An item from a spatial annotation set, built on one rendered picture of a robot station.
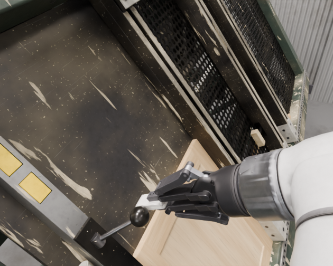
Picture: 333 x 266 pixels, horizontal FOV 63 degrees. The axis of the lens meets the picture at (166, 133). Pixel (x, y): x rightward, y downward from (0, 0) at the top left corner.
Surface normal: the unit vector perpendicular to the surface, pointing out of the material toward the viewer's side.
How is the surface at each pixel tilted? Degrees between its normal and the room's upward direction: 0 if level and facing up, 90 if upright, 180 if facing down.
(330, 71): 90
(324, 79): 90
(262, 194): 63
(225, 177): 38
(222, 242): 56
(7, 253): 0
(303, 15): 90
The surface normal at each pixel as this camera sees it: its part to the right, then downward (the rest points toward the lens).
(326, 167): -0.66, -0.60
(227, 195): -0.67, 0.04
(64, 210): 0.71, -0.26
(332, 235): -0.58, -0.78
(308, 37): -0.44, 0.62
